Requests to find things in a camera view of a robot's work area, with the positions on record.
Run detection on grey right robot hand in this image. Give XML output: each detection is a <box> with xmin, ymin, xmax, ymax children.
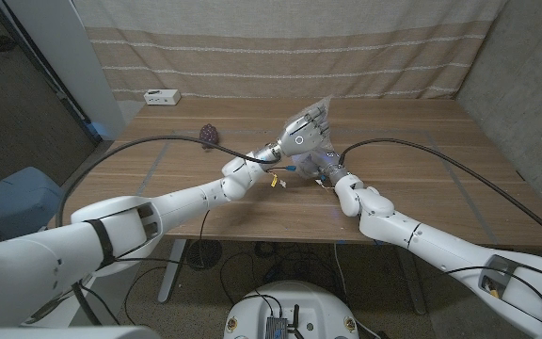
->
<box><xmin>294</xmin><ymin>148</ymin><xmax>351</xmax><ymax>186</ymax></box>

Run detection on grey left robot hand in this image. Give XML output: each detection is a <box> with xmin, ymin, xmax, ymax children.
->
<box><xmin>251</xmin><ymin>104</ymin><xmax>332</xmax><ymax>165</ymax></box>

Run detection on clear bubble wrap sheet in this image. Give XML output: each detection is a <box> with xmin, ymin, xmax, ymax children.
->
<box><xmin>282</xmin><ymin>95</ymin><xmax>336</xmax><ymax>181</ymax></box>

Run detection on purple bumpy ball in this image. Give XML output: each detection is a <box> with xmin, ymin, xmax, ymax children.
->
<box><xmin>199</xmin><ymin>123</ymin><xmax>220</xmax><ymax>150</ymax></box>

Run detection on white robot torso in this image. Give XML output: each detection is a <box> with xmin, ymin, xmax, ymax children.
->
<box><xmin>223</xmin><ymin>281</ymin><xmax>360</xmax><ymax>339</ymax></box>

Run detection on white power strip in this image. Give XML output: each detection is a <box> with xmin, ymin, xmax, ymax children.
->
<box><xmin>143</xmin><ymin>89</ymin><xmax>182</xmax><ymax>106</ymax></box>

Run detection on round black floor fan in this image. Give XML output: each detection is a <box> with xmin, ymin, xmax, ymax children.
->
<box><xmin>185</xmin><ymin>238</ymin><xmax>223</xmax><ymax>272</ymax></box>

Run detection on grey table leg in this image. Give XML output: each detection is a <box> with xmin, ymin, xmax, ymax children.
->
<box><xmin>400</xmin><ymin>263</ymin><xmax>428</xmax><ymax>315</ymax></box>

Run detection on small grey electronics box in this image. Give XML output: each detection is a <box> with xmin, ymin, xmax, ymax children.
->
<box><xmin>264</xmin><ymin>315</ymin><xmax>290</xmax><ymax>339</ymax></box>

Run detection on white table leg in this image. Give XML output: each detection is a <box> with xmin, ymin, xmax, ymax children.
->
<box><xmin>156</xmin><ymin>238</ymin><xmax>187</xmax><ymax>304</ymax></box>

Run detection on white partition panel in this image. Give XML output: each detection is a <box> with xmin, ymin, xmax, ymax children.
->
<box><xmin>5</xmin><ymin>0</ymin><xmax>126</xmax><ymax>141</ymax></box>

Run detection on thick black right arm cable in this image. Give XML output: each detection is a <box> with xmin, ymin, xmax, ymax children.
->
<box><xmin>338</xmin><ymin>137</ymin><xmax>542</xmax><ymax>255</ymax></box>

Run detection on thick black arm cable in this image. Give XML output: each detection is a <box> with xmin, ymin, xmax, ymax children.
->
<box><xmin>338</xmin><ymin>137</ymin><xmax>542</xmax><ymax>255</ymax></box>
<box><xmin>56</xmin><ymin>135</ymin><xmax>279</xmax><ymax>228</ymax></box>

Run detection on tangled black floor cables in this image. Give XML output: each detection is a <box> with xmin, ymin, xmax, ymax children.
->
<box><xmin>218</xmin><ymin>240</ymin><xmax>347</xmax><ymax>305</ymax></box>

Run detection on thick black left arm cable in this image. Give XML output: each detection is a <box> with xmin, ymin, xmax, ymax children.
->
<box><xmin>56</xmin><ymin>135</ymin><xmax>279</xmax><ymax>228</ymax></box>

